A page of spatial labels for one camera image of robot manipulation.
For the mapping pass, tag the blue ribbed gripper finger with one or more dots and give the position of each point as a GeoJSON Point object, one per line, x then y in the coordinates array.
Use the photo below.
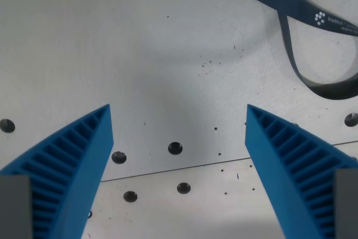
{"type": "Point", "coordinates": [84, 166]}
{"type": "Point", "coordinates": [277, 166]}

